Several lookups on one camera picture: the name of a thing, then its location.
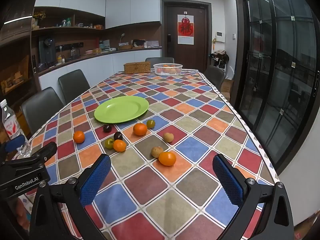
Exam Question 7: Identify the white upper cabinets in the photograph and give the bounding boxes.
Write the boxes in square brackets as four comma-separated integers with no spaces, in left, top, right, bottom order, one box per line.
[34,0,161,30]

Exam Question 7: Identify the red and white wall poster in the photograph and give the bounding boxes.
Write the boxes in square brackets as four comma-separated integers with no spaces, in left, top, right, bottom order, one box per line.
[177,14,194,45]

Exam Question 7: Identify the grey dining chair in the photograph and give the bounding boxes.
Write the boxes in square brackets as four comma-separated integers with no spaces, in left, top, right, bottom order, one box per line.
[204,65,226,92]
[58,69,91,105]
[20,87,65,135]
[145,57,175,65]

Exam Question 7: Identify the black framed glass sliding door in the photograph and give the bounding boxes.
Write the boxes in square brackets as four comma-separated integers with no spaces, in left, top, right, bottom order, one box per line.
[234,0,319,172]

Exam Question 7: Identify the black water dispenser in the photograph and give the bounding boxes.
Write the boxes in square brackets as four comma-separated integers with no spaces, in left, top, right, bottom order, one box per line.
[38,36,56,64]

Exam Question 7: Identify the green plate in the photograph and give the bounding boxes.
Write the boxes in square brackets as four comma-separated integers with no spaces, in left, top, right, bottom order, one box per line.
[94,95,149,124]

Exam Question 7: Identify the orange tangerine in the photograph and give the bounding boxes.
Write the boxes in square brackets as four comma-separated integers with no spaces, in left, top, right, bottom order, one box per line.
[73,130,85,144]
[113,140,127,152]
[133,123,148,136]
[158,151,177,166]

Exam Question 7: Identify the cardboard box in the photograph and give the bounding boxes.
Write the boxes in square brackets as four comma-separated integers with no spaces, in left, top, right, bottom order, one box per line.
[221,79,233,98]

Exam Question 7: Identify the white counter cabinets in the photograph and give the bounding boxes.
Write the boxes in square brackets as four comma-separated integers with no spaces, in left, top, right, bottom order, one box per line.
[37,49,162,93]

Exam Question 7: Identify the pile of bags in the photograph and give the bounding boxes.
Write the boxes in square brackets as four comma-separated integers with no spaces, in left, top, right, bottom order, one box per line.
[209,51,230,68]

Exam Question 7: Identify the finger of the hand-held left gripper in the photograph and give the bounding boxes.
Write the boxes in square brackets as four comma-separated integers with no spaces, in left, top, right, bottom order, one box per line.
[0,134,29,159]
[0,141,58,175]

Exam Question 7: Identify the dark brown door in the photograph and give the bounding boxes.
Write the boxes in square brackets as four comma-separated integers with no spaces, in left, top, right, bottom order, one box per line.
[162,0,212,67]

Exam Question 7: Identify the clear water bottle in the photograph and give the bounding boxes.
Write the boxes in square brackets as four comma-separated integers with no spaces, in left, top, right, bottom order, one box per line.
[0,99,32,158]

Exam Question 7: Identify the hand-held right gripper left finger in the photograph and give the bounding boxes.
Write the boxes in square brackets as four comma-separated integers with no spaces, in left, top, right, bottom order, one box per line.
[29,153,112,240]

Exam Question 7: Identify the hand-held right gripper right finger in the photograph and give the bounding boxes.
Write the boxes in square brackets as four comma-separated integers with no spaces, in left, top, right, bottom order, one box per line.
[212,154,295,240]

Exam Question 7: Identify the woven wicker box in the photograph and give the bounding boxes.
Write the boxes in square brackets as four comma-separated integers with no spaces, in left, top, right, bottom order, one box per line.
[123,62,151,74]

